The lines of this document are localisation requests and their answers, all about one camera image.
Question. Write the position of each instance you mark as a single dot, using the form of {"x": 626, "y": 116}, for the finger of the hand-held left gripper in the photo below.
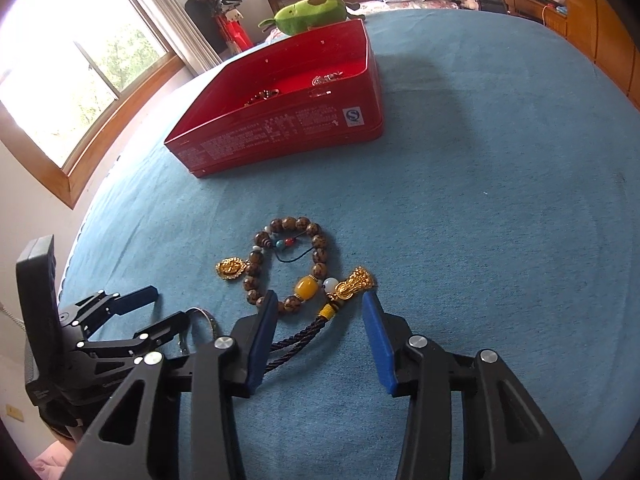
{"x": 155, "y": 332}
{"x": 140, "y": 297}

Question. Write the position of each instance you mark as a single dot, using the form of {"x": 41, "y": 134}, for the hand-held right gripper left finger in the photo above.
{"x": 262, "y": 340}

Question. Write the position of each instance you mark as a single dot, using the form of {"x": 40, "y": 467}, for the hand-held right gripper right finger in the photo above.
{"x": 380, "y": 345}

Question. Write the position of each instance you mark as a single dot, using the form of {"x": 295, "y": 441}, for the wide silver bangle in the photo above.
{"x": 210, "y": 321}

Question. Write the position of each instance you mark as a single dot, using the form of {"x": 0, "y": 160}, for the gold pendant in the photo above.
{"x": 231, "y": 269}

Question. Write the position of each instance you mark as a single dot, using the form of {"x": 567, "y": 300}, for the red tin box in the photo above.
{"x": 280, "y": 130}

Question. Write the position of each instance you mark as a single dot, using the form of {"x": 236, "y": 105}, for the blue cloth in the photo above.
{"x": 475, "y": 185}

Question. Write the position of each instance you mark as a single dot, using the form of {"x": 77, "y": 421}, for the white curtain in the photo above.
{"x": 185, "y": 25}

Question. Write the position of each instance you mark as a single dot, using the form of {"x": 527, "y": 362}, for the red bag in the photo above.
{"x": 237, "y": 35}

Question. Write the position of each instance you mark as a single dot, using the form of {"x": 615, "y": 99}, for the coat rack with dark clothes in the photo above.
{"x": 205, "y": 10}

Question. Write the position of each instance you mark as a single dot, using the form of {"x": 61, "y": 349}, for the green avocado plush toy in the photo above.
{"x": 310, "y": 12}

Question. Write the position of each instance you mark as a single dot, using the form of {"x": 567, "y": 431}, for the pink floral bedding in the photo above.
{"x": 425, "y": 5}

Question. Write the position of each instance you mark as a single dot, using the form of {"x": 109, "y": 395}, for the pink plush toy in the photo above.
{"x": 467, "y": 1}

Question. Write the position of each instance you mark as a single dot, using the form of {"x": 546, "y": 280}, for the wooden desk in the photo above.
{"x": 530, "y": 5}

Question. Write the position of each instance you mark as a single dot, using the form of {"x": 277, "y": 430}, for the wooden wardrobe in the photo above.
{"x": 600, "y": 20}

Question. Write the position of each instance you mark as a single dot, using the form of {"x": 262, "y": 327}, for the large wooden frame window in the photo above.
{"x": 75, "y": 85}

